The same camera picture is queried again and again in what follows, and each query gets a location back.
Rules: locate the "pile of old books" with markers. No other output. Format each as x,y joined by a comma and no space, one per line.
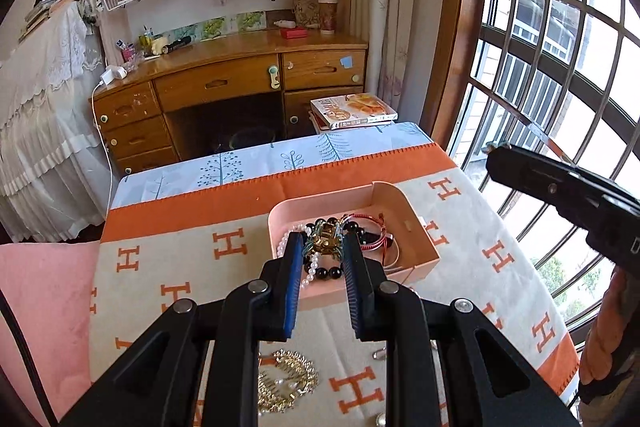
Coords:
45,12

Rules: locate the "blue tree-print sheet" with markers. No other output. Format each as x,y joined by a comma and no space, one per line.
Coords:
250,162

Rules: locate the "white tube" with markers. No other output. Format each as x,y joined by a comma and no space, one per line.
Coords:
284,24

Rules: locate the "pink jewelry box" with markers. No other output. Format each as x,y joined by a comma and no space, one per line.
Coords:
412,227

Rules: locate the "black flashlight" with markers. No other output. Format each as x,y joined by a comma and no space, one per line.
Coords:
177,44

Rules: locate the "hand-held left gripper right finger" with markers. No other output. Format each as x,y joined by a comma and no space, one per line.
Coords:
353,292

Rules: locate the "beige curtain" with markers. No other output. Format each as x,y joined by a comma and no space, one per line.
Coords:
400,7

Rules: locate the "wooden window frame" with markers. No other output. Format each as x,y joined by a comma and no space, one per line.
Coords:
462,32

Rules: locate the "green drawer child lock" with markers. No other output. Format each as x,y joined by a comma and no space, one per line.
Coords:
273,76

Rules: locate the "stack of cookbooks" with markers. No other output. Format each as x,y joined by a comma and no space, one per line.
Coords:
360,109

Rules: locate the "red and white cup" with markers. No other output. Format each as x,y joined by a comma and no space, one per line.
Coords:
327,16

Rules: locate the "wooden desk with drawers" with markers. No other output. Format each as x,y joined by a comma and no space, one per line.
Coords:
225,57

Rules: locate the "gold hair comb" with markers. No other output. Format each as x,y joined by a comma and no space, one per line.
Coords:
290,374

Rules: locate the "white charger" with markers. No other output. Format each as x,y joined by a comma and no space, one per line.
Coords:
114,75

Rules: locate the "pink plush blanket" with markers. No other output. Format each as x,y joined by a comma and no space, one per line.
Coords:
45,307

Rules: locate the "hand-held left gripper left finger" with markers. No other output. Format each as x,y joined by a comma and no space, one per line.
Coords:
291,292

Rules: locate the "patterned storage box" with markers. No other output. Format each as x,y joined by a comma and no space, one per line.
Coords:
306,9

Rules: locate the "pen holder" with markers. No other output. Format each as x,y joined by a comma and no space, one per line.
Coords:
146,42

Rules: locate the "metal window grille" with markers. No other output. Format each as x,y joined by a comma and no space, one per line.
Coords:
560,57

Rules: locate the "blue sticker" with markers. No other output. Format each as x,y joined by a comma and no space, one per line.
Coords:
346,61

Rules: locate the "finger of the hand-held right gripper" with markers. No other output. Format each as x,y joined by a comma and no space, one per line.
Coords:
530,174

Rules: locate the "orange and white patterned blanket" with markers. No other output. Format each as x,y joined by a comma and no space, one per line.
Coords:
200,219

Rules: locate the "person's right hand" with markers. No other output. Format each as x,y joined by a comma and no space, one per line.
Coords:
605,332

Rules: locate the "small silver pin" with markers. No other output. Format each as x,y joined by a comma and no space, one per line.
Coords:
380,353

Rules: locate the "white lace cover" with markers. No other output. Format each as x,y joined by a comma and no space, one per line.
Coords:
45,117

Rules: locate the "red flat box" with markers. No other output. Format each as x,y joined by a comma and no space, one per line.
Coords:
294,33

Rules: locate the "gold ornate brooch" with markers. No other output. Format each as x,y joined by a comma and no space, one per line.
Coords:
325,238

